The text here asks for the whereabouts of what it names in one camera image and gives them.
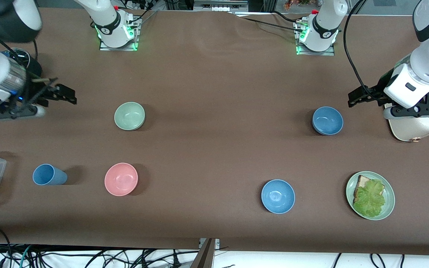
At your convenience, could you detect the dark blue bowl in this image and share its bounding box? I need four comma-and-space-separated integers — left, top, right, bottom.
312, 106, 344, 135

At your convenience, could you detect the green bowl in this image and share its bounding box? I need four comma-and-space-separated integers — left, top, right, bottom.
114, 102, 146, 131

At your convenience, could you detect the pink bowl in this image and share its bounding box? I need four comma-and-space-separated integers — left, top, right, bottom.
104, 163, 139, 197

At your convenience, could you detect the light blue bowl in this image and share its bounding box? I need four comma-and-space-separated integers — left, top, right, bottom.
261, 179, 296, 214

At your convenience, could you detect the cream toaster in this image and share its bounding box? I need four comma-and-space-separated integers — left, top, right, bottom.
389, 84, 429, 142

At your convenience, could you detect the blue cup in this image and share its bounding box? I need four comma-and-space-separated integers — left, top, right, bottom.
32, 164, 68, 186

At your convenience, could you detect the bread slice under lettuce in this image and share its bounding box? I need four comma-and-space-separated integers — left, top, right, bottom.
353, 175, 376, 203

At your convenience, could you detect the green lettuce leaf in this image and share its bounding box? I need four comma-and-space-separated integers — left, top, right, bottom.
353, 179, 386, 218

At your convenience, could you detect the green plate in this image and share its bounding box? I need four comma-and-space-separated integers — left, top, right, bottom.
346, 171, 395, 221

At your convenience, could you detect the brown table cover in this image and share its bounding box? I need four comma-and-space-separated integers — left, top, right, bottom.
0, 7, 429, 256

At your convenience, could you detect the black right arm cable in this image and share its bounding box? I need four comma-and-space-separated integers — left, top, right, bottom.
0, 20, 39, 62

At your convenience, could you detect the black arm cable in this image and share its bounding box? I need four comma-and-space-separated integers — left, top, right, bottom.
343, 0, 382, 103
0, 20, 39, 62

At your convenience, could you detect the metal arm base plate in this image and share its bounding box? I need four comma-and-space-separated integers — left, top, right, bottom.
295, 19, 336, 56
99, 14, 141, 51

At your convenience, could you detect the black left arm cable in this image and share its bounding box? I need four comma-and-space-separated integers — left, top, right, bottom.
343, 0, 382, 103

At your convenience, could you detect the black cable across cover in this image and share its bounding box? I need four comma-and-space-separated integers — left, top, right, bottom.
232, 10, 305, 31

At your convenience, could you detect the black floor cable tangle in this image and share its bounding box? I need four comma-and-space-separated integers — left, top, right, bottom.
0, 226, 230, 268

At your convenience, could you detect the teal cable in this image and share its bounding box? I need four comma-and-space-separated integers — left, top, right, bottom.
19, 245, 33, 268

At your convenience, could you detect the silver metal rail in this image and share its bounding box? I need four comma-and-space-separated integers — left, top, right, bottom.
194, 0, 249, 12

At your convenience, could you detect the metal table bracket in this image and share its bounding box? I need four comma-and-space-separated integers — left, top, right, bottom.
199, 238, 220, 249

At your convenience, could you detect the dark wedge post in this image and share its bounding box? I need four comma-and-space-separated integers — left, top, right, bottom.
190, 239, 216, 268

